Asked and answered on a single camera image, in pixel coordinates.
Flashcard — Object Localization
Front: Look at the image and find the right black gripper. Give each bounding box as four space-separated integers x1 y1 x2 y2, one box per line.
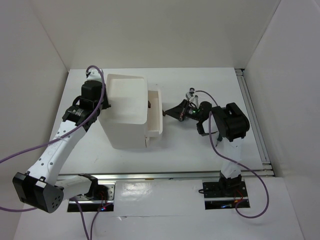
165 99 203 122

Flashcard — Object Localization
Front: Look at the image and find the white drawer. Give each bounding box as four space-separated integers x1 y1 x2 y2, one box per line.
147 90 163 138

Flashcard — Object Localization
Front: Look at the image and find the white drawer cabinet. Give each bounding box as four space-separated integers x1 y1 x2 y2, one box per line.
98 74 149 149

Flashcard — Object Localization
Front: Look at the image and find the green handled screwdriver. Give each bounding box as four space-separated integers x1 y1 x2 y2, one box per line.
215 134 223 147

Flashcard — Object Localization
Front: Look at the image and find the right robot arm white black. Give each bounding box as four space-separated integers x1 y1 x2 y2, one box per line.
163 99 250 198

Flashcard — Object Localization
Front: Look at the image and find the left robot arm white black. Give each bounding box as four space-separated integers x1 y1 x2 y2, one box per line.
12 65 111 214

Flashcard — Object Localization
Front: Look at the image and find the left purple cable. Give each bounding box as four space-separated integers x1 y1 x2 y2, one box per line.
0 64 110 240

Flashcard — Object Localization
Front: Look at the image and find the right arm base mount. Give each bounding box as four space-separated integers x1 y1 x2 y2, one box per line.
198 177 250 210

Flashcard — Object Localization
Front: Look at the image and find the aluminium front rail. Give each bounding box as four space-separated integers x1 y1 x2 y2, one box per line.
57 170 226 182

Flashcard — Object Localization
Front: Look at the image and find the aluminium side rail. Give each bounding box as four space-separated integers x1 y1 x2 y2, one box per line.
234 68 276 177

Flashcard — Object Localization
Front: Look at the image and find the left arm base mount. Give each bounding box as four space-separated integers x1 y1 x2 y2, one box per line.
74 182 116 213

